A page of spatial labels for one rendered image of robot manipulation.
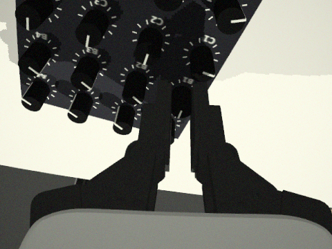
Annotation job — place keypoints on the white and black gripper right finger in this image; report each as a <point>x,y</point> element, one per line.
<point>228,185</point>

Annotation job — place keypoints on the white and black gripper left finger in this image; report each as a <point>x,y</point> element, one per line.
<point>131,183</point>

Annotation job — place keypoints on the black knob box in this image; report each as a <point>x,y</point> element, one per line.
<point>62,54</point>

